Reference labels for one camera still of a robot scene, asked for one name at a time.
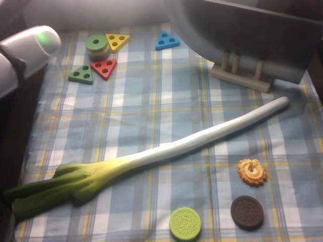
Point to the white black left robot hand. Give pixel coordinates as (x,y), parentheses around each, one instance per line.
(30,48)

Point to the toy leek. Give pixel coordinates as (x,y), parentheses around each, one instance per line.
(176,146)

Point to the white board with wooden slots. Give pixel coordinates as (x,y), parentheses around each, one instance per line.
(239,78)

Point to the green triangle block with holes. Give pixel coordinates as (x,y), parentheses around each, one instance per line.
(82,72)

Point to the red triangle block with holes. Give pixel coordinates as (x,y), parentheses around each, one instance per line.
(104,66)

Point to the yellow triangle block with holes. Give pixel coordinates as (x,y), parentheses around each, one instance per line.
(117,41)

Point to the blue triangle block with holes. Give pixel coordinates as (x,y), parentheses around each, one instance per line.
(166,39)

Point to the blue plaid tablecloth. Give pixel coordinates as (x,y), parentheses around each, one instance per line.
(151,113)

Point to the green toy sandwich cookie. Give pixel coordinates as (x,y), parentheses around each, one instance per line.
(185,223)

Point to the toy butter cookie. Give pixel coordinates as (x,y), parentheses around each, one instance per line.
(246,176)

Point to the brown toy sandwich cookie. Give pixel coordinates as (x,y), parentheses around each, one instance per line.
(247,213)

